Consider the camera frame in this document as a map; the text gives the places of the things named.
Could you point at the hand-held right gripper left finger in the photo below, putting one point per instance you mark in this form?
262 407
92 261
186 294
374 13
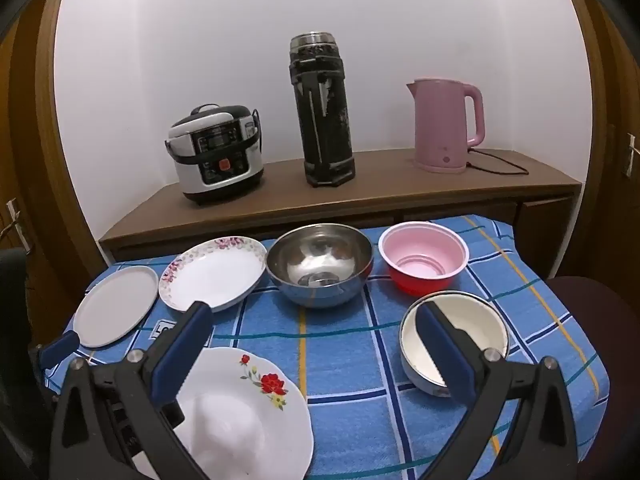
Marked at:
185 360

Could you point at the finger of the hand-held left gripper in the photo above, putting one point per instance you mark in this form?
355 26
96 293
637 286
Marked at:
60 350

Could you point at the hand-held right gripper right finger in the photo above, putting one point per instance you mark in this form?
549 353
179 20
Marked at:
445 355

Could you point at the white enamel bowl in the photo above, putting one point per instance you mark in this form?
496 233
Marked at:
480 325

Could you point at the plain white plate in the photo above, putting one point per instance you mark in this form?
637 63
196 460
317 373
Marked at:
115 305

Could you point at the white plate with red flower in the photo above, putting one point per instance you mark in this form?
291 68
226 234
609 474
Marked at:
240 425

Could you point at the pink floral rim plate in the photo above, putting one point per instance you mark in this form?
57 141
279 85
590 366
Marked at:
215 275

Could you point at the red and pink plastic bowl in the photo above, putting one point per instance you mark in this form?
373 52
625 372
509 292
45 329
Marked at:
425 255

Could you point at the stainless steel bowl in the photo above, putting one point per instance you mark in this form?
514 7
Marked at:
320 260

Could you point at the blue checked cloth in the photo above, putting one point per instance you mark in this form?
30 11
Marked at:
350 360

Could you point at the brown wooden cabinet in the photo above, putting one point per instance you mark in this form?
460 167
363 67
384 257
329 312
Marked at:
380 180

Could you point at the white and black rice cooker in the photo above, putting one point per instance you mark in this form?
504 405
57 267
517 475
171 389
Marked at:
215 160

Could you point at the wooden door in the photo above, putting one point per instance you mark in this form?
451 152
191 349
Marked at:
615 85
20 135

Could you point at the pink electric kettle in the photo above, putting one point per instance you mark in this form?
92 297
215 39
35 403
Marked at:
440 125

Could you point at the tall black thermos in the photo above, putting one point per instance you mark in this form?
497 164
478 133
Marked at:
322 120

